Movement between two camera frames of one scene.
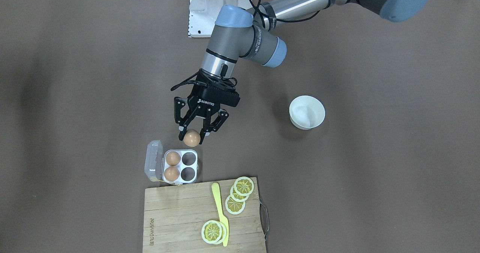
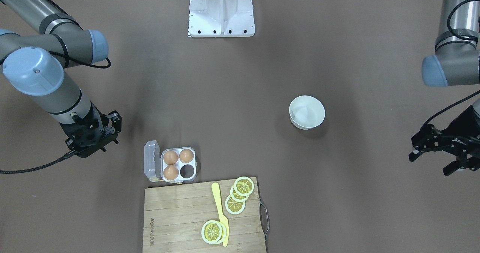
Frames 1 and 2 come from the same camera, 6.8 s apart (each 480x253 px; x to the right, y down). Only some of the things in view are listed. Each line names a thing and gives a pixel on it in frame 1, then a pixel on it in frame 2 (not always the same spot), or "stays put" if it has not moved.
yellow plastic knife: [216, 189] stays put
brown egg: [191, 138] → [186, 155]
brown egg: [173, 158] stays put
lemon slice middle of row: [236, 196] stays put
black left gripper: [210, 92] → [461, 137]
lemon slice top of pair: [211, 232] stays put
